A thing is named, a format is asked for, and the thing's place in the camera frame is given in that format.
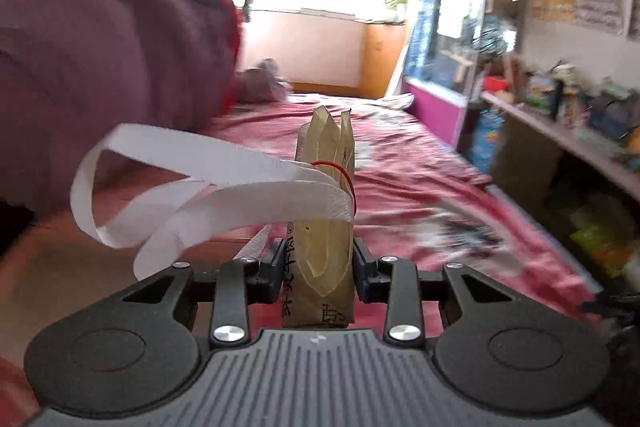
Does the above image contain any purple duvet bundle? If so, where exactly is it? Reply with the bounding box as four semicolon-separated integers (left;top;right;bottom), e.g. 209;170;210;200
1;0;241;216

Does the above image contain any blue duck package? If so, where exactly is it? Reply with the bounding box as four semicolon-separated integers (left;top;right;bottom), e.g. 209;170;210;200
468;108;504;174

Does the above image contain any beige printed shopping bag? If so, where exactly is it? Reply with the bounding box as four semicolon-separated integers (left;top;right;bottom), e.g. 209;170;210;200
70;106;355;326

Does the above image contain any potted green plant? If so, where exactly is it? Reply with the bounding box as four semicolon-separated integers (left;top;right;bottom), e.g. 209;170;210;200
385;0;408;22

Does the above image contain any black cylinder bottle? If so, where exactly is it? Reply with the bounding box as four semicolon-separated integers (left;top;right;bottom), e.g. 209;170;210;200
549;79;565;121

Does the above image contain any pink cardboard box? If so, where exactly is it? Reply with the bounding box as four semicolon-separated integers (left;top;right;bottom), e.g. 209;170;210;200
0;206;274;368

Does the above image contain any red floral blanket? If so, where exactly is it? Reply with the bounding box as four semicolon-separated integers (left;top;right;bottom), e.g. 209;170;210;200
0;93;601;427

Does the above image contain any grey crumpled garment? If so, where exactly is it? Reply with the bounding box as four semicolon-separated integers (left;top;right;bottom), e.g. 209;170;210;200
236;58;292;104

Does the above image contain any orange wooden cabinet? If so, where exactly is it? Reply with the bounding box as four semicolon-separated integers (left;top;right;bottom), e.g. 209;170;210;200
359;24;407;98

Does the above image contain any glass display cabinet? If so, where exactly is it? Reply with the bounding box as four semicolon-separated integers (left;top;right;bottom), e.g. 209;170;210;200
401;0;524;147

